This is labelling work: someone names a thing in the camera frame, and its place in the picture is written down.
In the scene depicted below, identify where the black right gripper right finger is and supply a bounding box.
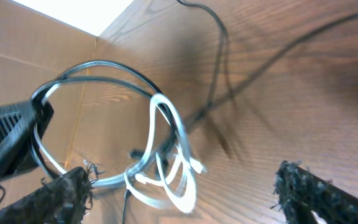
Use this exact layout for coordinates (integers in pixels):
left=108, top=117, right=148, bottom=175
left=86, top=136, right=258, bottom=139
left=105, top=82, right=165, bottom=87
left=274, top=161, right=358, bottom=224

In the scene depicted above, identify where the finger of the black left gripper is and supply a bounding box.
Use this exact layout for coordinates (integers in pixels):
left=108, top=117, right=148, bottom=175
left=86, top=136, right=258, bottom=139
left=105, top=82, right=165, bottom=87
left=0, top=100, right=55, bottom=181

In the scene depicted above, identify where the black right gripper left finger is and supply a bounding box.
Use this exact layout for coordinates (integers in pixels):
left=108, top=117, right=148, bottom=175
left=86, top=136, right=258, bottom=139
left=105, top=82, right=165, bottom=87
left=0, top=167, right=93, bottom=223

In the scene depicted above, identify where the white usb cable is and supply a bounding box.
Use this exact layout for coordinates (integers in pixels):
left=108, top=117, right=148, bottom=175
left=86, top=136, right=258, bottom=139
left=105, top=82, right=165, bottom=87
left=29, top=83, right=208, bottom=215

